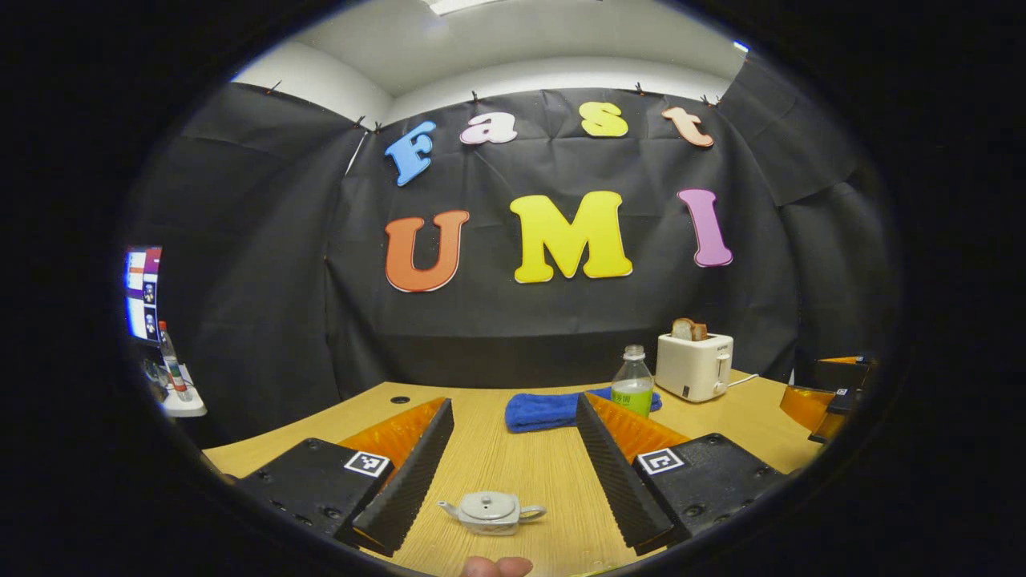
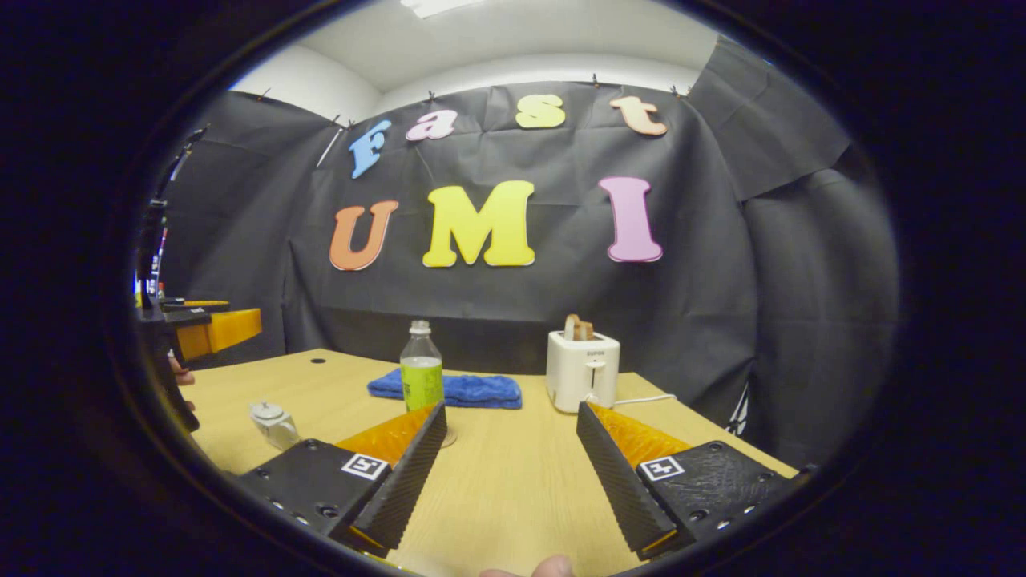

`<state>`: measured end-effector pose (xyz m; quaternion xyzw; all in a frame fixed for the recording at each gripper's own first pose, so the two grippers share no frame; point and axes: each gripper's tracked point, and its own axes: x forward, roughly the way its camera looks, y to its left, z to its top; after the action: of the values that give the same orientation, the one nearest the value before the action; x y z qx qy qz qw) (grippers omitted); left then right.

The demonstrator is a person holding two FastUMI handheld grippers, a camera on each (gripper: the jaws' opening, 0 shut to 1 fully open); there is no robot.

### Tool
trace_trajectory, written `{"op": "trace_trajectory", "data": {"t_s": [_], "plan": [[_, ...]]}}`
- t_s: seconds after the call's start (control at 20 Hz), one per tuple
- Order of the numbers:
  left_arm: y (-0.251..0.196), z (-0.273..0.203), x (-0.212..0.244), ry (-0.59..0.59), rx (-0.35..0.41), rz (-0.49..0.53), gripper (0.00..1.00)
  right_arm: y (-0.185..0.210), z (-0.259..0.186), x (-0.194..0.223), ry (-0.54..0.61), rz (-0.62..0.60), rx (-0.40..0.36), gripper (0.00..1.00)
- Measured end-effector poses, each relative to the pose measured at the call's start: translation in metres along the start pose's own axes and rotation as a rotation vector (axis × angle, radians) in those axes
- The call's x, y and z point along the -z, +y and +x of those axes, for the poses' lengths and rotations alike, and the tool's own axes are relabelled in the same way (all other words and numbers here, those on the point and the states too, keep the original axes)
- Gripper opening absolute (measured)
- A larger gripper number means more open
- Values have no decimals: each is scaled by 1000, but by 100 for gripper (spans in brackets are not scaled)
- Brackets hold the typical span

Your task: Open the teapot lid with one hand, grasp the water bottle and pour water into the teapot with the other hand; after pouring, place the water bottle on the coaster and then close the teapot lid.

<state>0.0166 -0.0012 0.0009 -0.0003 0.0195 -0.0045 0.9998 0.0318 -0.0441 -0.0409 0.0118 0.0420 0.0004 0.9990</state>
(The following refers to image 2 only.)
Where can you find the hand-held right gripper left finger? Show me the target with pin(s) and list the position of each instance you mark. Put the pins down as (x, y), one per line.
(405, 481)

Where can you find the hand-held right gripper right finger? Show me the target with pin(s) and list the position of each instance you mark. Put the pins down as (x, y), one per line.
(613, 481)

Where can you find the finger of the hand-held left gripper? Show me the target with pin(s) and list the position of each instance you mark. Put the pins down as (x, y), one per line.
(228, 328)
(192, 304)

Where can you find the green label water bottle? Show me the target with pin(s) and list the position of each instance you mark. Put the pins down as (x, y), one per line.
(422, 385)

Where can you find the white ceramic teacup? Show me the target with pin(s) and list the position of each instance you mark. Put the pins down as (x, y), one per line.
(276, 429)

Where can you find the white toaster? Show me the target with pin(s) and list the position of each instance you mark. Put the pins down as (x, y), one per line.
(581, 373)

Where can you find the blue towel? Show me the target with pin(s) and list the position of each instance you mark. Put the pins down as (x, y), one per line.
(481, 391)

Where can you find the bread slice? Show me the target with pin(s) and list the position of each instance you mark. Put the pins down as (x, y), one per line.
(577, 327)

